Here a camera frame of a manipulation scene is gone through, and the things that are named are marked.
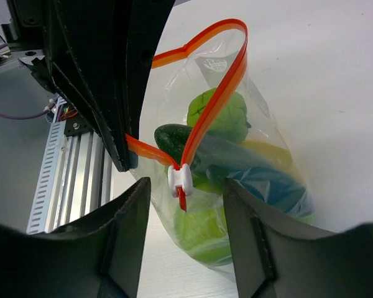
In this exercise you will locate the white slotted cable duct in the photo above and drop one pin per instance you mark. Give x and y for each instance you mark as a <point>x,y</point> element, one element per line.
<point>47,177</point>

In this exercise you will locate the aluminium mounting rail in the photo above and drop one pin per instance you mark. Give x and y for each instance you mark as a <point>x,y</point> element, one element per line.
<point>83,177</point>

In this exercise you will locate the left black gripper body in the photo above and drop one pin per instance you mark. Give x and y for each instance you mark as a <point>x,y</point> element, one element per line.
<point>24,36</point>

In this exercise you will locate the light green apple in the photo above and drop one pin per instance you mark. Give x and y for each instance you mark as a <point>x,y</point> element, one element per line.
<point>203,236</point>

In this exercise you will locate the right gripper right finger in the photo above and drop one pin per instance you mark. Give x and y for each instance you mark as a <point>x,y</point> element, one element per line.
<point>275,255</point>

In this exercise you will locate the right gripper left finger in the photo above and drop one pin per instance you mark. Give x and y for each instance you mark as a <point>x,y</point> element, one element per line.
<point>98,255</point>

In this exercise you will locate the clear zip bag orange zipper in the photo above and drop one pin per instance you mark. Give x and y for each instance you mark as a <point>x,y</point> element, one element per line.
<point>204,121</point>

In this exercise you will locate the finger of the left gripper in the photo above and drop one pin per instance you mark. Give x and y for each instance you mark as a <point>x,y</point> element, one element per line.
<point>82,58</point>
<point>147,21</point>

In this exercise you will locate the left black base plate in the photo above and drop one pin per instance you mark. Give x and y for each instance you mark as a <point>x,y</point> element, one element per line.
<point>75,125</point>

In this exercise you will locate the yellow star fruit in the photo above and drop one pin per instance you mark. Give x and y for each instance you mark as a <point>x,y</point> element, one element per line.
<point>279,157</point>

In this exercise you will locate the green cucumber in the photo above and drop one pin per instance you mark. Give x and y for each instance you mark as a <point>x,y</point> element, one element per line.
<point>217,159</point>

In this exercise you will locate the bumpy green fruit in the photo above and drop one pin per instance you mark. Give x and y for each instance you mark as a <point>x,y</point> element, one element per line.
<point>231,123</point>

